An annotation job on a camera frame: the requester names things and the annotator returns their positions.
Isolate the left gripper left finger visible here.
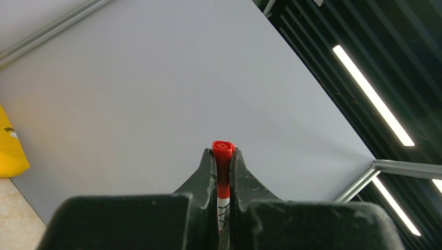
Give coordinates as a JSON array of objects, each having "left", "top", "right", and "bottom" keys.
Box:
[{"left": 38, "top": 149, "right": 218, "bottom": 249}]

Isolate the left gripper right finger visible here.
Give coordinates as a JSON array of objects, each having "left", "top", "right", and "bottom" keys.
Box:
[{"left": 228, "top": 150, "right": 403, "bottom": 249}]

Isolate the red marker cap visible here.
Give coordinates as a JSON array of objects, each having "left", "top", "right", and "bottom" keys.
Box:
[{"left": 212, "top": 141, "right": 236, "bottom": 199}]

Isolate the red whiteboard marker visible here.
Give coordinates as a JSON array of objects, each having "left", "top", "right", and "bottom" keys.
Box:
[{"left": 217, "top": 197, "right": 230, "bottom": 234}]

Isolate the ceiling light strip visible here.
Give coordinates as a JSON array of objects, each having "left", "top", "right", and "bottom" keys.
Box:
[
  {"left": 333, "top": 45, "right": 415, "bottom": 147},
  {"left": 372, "top": 177, "right": 421, "bottom": 236}
]

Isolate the yellow folded cloth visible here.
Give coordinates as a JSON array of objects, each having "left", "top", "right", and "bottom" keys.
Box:
[{"left": 1, "top": 106, "right": 30, "bottom": 178}]

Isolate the aluminium frame bar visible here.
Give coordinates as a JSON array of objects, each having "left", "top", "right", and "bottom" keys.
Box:
[{"left": 333, "top": 159, "right": 442, "bottom": 204}]

